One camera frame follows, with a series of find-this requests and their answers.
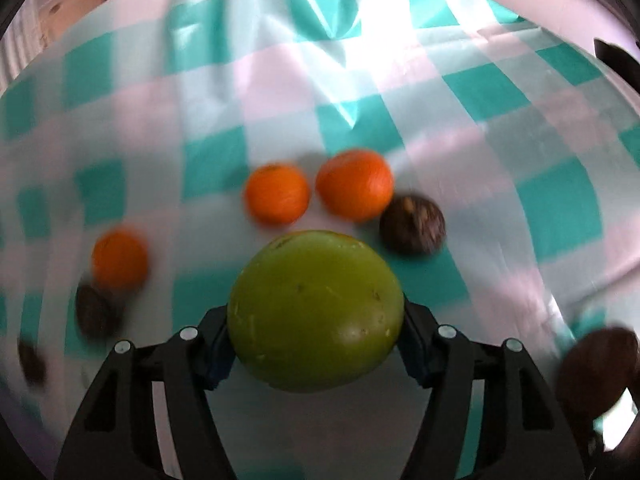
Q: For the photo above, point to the orange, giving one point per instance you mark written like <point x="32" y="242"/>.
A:
<point x="120" y="259"/>
<point x="277" y="192"/>
<point x="355" y="184"/>

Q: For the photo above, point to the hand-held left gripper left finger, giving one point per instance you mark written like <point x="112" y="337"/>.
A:
<point x="220" y="355"/>

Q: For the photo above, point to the teal white checkered tablecloth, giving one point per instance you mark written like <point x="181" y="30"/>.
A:
<point x="450" y="135"/>

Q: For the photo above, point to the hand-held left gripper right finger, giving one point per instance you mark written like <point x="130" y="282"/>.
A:
<point x="412" y="355"/>

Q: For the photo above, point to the green apple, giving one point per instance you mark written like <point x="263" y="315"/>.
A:
<point x="315" y="310"/>

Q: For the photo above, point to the dark brown fruit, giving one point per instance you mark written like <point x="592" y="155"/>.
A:
<point x="32" y="362"/>
<point x="95" y="312"/>
<point x="412" y="225"/>

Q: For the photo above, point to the large reddish brown fruit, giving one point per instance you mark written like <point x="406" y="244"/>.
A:
<point x="595" y="370"/>

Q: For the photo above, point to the dark object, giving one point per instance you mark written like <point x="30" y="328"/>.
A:
<point x="620" y="62"/>

